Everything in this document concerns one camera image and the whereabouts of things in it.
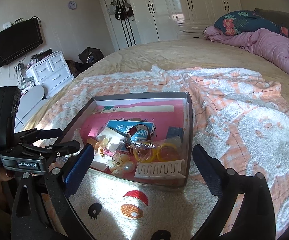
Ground clear bag white card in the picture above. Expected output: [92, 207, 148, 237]
[90, 155, 112, 172]

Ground cream flower hair clip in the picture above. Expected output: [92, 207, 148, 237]
[94, 138, 109, 156]

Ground white wavy hair comb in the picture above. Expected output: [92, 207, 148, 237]
[135, 159, 186, 180]

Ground pearl hair clip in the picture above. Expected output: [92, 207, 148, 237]
[106, 153, 136, 177]

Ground clear plastic bag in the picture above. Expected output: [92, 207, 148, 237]
[96, 127, 127, 152]

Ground blue jewelry card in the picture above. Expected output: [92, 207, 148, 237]
[166, 127, 184, 141]

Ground red white bangle bracelet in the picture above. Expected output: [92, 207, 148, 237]
[125, 123, 152, 147]

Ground yellow hoop earrings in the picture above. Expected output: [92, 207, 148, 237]
[129, 141, 181, 163]

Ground white round chair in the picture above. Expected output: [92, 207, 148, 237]
[14, 85, 48, 132]

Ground peach white fleece blanket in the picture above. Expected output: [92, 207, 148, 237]
[27, 66, 289, 239]

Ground shallow cardboard tray box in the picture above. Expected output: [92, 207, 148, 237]
[57, 92, 193, 188]

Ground white drawer cabinet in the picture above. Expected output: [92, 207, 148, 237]
[26, 51, 74, 99]

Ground black bag on floor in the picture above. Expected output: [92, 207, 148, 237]
[78, 47, 104, 64]

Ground beige bed cover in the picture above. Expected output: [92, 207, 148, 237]
[24, 39, 289, 129]

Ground pink quilt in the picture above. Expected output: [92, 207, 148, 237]
[204, 26, 289, 74]

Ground dark floral pillow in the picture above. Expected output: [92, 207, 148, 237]
[213, 10, 289, 37]

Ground dark grey headboard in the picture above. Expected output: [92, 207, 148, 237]
[254, 8, 289, 30]

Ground hanging bags on door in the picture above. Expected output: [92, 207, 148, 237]
[107, 0, 134, 21]

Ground white built-in wardrobe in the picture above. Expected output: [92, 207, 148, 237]
[130, 0, 241, 44]

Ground black wall television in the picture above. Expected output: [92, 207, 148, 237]
[0, 17, 43, 67]

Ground purple wall clock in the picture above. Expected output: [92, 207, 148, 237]
[68, 0, 77, 10]

